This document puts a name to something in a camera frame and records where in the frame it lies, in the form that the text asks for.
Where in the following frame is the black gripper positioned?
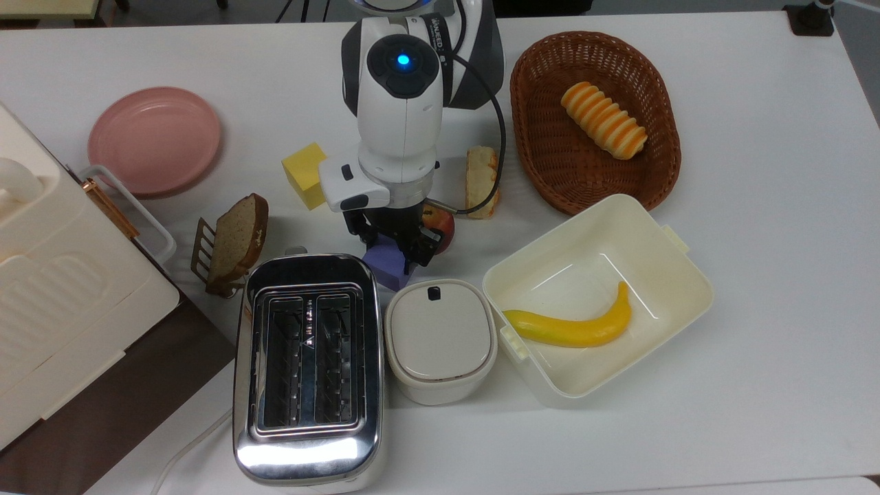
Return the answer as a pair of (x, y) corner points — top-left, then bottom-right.
(342, 195), (445, 276)

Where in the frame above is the yellow foam cube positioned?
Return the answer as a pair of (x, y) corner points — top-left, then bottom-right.
(281, 142), (329, 210)

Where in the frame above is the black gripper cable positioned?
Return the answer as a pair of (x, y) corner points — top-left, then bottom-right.
(430, 0), (508, 217)

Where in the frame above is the cream toy cabinet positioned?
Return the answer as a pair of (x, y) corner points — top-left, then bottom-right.
(0, 103), (181, 451)

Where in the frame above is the red apple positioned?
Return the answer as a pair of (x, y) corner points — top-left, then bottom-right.
(421, 203), (456, 255)

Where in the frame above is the brown toast slice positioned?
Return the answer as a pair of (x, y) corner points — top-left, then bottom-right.
(206, 193), (270, 286)

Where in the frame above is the brown wicker basket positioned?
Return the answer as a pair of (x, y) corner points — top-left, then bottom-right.
(509, 31), (682, 216)

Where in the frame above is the cream plastic open box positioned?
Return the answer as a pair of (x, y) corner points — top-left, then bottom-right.
(482, 194), (714, 409)

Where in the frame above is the brown toast rack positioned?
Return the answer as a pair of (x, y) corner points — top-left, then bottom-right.
(190, 217), (248, 298)

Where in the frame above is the pink plate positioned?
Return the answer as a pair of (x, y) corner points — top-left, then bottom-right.
(87, 87), (223, 199)

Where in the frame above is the yellow banana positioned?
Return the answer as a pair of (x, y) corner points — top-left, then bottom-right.
(502, 280), (633, 349)

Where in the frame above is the small white lidded bin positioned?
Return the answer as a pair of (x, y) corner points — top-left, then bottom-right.
(384, 278), (498, 406)

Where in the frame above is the striped orange bread roll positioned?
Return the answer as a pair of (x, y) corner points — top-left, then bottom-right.
(560, 81), (648, 160)

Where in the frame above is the cream chrome toaster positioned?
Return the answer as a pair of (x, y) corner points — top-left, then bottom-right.
(232, 253), (386, 490)

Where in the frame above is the white orange bread piece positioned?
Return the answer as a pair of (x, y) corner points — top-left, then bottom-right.
(464, 146), (501, 221)

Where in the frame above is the purple foam cube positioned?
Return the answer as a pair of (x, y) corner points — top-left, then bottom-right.
(361, 237), (420, 293)

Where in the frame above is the white toaster power cable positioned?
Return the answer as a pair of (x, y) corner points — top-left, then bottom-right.
(150, 409), (234, 495)

